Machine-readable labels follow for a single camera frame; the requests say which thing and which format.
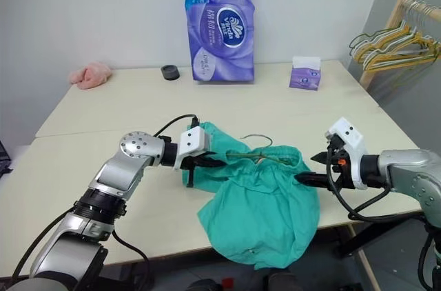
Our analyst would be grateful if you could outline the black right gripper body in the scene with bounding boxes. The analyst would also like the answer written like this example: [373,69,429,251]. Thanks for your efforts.
[325,136,356,192]

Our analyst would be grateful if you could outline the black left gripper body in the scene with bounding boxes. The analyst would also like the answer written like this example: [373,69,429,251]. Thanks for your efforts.
[178,151,209,189]

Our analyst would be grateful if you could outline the olive wire hanger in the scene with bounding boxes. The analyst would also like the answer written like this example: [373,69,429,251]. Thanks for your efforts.
[225,133,299,167]

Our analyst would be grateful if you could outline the teal green cloth garment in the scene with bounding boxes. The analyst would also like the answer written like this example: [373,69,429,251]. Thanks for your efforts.
[181,121,321,270]

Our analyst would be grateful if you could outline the small purple tissue box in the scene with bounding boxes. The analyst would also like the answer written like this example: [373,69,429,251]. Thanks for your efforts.
[288,56,322,91]

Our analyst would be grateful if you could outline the wooden table leg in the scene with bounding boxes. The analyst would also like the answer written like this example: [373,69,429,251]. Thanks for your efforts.
[346,223,378,291]

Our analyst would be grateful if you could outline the black tape roll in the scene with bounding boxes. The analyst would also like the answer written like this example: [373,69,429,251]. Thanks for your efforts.
[160,64,181,81]

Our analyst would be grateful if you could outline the large purple tissue pack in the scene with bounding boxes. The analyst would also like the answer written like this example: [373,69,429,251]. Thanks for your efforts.
[184,0,258,83]

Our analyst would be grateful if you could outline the hangers on rack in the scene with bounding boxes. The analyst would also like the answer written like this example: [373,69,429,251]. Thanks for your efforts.
[347,20,441,64]

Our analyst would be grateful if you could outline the pink fluffy cloth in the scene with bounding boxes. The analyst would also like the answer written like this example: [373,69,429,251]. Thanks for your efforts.
[68,61,113,90]

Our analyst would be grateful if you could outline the wooden clothes rack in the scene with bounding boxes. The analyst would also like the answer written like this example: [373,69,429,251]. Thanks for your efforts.
[359,0,441,90]

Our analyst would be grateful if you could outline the dark grey object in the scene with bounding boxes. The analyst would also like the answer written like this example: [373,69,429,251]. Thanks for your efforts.
[0,139,13,179]

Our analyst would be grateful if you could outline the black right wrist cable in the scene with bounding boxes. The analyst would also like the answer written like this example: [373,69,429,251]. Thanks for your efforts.
[326,144,392,223]

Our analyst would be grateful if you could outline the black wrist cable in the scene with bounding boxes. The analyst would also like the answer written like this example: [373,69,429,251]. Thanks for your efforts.
[152,114,201,139]
[326,144,392,223]

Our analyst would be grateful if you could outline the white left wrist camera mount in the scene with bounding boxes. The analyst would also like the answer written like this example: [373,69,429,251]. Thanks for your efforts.
[173,126,211,170]

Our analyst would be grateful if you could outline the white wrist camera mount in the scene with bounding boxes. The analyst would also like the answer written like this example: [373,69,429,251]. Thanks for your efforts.
[325,117,369,190]
[173,126,211,170]

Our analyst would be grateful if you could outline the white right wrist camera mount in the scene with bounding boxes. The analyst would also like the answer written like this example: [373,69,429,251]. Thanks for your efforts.
[325,117,369,190]

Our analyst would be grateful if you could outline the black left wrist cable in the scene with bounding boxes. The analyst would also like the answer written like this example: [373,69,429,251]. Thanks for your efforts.
[152,114,201,139]

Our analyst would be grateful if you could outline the black table frame bar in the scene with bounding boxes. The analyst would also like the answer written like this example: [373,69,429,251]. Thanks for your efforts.
[336,213,430,259]

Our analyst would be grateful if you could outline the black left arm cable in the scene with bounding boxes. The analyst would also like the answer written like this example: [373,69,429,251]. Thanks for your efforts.
[110,228,152,291]

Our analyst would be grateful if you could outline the yellow wire hanger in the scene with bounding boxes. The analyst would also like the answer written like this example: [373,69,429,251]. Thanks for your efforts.
[354,23,440,71]

